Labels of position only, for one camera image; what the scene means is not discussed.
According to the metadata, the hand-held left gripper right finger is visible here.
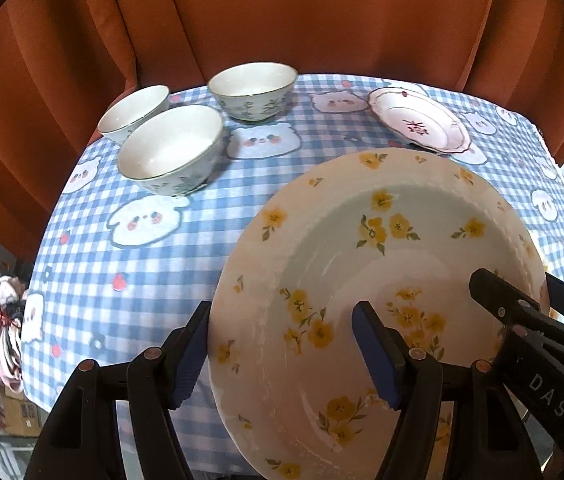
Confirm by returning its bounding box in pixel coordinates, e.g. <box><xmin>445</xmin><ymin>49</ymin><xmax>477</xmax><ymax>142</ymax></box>
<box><xmin>352</xmin><ymin>301</ymin><xmax>557</xmax><ymax>480</ymax></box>

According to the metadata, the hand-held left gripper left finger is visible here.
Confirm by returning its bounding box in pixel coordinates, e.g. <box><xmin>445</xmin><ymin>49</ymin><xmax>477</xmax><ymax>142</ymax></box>
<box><xmin>24</xmin><ymin>300</ymin><xmax>211</xmax><ymax>480</ymax></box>

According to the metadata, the yellow flower plate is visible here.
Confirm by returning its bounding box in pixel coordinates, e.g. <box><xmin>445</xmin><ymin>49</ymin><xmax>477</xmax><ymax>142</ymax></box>
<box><xmin>208</xmin><ymin>150</ymin><xmax>551</xmax><ymax>480</ymax></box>

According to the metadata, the pink scalloped plate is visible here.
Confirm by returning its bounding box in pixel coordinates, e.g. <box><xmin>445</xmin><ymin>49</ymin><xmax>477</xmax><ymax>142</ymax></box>
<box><xmin>367</xmin><ymin>87</ymin><xmax>472</xmax><ymax>155</ymax></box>

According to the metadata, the white floral bowl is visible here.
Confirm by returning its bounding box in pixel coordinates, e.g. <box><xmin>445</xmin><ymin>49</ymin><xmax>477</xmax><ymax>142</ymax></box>
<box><xmin>208</xmin><ymin>62</ymin><xmax>299</xmax><ymax>123</ymax></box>
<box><xmin>97</xmin><ymin>85</ymin><xmax>171</xmax><ymax>145</ymax></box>
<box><xmin>117</xmin><ymin>105</ymin><xmax>225</xmax><ymax>197</ymax></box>

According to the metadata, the blue checked tablecloth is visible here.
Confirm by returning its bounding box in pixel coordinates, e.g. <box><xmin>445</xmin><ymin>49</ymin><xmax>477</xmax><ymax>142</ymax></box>
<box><xmin>21</xmin><ymin>72</ymin><xmax>564</xmax><ymax>476</ymax></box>

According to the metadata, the cardboard box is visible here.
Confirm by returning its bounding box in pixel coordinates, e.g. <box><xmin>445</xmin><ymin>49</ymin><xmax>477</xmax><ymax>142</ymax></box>
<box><xmin>0</xmin><ymin>385</ymin><xmax>43</xmax><ymax>436</ymax></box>

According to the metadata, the orange curtain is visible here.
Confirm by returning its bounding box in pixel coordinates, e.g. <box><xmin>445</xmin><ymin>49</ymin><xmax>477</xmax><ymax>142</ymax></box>
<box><xmin>0</xmin><ymin>0</ymin><xmax>564</xmax><ymax>261</ymax></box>

